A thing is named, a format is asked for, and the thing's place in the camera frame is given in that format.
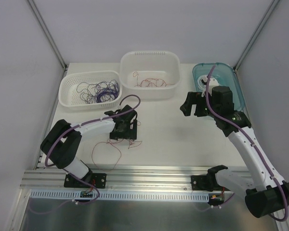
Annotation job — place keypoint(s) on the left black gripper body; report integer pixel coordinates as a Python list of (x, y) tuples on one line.
[(123, 134)]

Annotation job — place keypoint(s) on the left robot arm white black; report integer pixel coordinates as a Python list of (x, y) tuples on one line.
[(62, 142)]

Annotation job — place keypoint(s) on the white perforated basket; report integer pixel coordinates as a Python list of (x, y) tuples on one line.
[(90, 90)]

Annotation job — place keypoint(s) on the left aluminium frame post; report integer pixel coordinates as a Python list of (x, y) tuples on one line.
[(41, 22)]

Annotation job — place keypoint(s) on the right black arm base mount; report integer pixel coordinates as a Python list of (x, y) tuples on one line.
[(201, 182)]

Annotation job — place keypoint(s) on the aluminium frame post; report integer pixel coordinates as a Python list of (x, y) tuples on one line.
[(257, 32), (41, 22)]

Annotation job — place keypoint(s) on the right aluminium frame post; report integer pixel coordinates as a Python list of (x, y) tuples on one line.
[(257, 32)]

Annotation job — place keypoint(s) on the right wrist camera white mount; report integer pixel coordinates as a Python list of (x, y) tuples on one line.
[(203, 82)]

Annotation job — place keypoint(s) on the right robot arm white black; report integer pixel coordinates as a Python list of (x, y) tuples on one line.
[(267, 191)]

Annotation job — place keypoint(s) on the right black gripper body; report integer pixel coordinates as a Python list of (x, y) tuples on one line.
[(198, 105)]

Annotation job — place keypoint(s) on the white plastic tub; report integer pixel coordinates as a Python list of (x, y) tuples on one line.
[(151, 75)]

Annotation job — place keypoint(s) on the aluminium mounting rail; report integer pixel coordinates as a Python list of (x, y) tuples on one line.
[(122, 178)]

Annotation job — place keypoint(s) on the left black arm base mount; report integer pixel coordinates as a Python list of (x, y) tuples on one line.
[(98, 180)]

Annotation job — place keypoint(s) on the white slotted cable duct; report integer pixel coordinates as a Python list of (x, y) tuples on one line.
[(121, 195)]

